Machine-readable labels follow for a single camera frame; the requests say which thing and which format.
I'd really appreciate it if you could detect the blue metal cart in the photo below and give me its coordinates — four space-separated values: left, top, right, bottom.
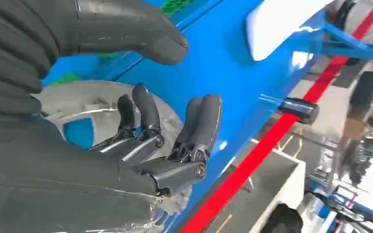
41 0 373 233

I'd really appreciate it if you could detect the black cylindrical knob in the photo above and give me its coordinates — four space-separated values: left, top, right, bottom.
276 96 320 125

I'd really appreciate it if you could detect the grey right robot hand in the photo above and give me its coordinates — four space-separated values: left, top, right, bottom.
0 0 223 233

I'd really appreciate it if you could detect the green plastic crate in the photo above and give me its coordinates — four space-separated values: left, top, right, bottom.
46 0 195 87

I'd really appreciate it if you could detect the red floor tape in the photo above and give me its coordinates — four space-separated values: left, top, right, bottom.
180 0 373 233

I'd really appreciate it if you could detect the black robot foot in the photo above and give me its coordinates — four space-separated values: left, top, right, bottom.
260 203 304 233

